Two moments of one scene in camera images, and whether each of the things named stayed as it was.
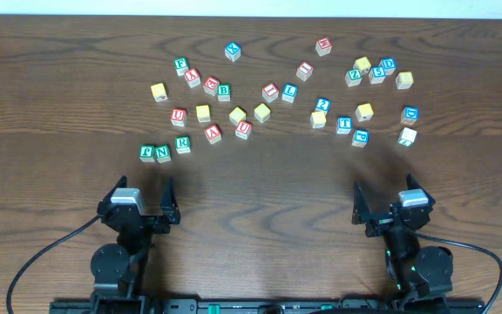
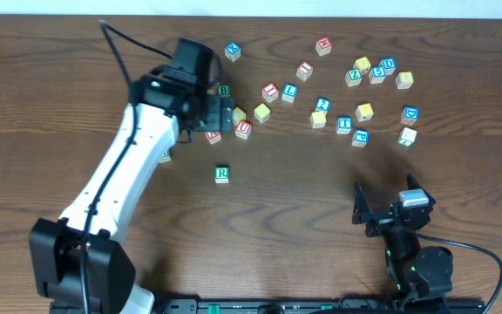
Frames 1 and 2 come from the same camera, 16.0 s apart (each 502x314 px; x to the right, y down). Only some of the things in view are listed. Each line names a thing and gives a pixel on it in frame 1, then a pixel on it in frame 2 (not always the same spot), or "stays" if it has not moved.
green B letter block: [224, 92] stays
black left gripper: [145, 220] → [226, 118]
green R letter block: [182, 145] → [222, 174]
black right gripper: [389, 219] stays
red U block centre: [243, 129] stays
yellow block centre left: [237, 115] stays
